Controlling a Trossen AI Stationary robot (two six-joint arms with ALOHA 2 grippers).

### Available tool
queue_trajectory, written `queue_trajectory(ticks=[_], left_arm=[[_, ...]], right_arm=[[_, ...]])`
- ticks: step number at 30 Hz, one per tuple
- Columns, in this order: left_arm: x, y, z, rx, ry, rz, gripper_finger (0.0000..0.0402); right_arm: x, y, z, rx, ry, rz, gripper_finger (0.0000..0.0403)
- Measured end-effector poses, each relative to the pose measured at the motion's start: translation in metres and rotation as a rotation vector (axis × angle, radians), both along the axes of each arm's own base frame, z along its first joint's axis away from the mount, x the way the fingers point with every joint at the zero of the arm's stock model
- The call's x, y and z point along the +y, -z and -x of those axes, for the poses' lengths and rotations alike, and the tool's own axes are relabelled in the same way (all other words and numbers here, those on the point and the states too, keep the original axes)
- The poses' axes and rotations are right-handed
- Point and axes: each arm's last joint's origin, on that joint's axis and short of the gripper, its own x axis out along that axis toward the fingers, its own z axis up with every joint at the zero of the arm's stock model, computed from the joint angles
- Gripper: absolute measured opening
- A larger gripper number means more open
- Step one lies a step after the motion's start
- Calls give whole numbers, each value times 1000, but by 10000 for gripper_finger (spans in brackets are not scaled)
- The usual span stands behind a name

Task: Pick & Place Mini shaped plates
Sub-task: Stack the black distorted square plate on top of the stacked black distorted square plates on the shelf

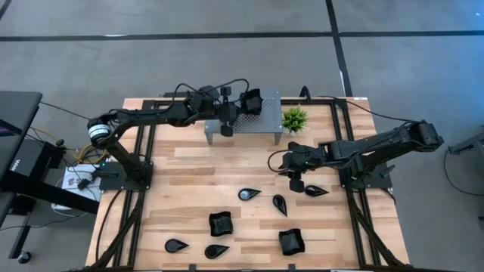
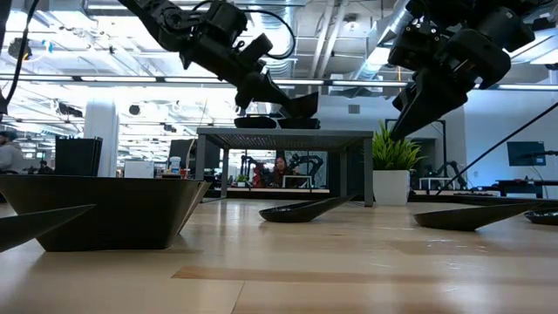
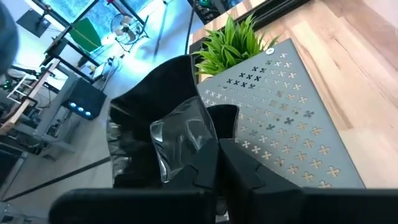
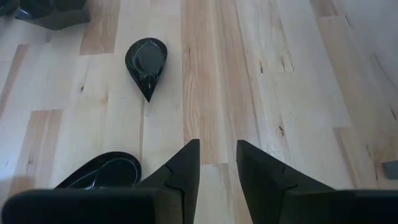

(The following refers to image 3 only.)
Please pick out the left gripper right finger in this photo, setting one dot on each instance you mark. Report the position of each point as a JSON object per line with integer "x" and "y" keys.
{"x": 239, "y": 174}

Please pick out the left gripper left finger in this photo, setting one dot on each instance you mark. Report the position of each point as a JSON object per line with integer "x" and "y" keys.
{"x": 202, "y": 177}

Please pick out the black square mini plate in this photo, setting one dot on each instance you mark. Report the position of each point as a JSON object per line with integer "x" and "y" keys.
{"x": 155, "y": 84}
{"x": 183, "y": 133}

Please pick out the grey perforated metal shelf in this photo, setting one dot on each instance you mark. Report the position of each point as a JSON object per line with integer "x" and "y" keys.
{"x": 280, "y": 124}

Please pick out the small green potted plant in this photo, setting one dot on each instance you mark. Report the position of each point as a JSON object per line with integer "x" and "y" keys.
{"x": 230, "y": 46}

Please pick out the black computer with lights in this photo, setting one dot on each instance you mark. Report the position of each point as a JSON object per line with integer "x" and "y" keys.
{"x": 90, "y": 96}

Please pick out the black standing fan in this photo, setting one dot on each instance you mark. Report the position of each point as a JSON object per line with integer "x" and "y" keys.
{"x": 122, "y": 28}

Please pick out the green board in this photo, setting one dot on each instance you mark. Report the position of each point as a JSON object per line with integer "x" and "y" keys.
{"x": 85, "y": 34}

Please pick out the wooden workbench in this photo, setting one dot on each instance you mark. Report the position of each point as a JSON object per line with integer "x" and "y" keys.
{"x": 18, "y": 112}

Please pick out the black square panel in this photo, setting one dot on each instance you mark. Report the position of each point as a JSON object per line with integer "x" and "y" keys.
{"x": 32, "y": 21}

